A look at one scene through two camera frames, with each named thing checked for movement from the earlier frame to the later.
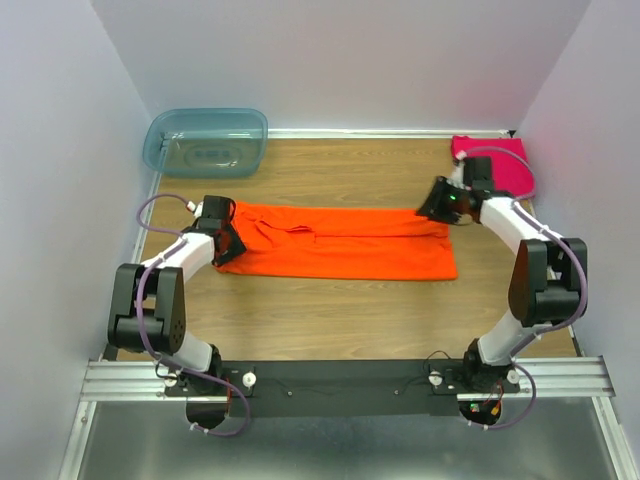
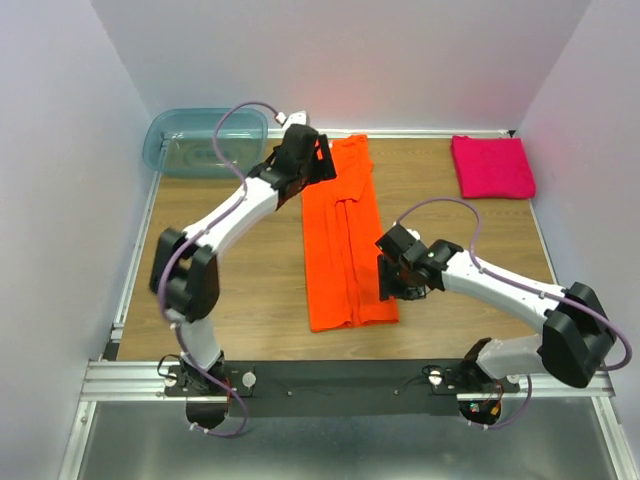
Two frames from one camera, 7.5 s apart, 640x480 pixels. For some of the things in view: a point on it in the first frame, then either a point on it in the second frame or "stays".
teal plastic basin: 207,142 stays
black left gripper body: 235,245 to 307,174
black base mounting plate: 341,388 stays
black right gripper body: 460,206 to 406,288
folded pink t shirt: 511,169 stays
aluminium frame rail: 143,381 stays
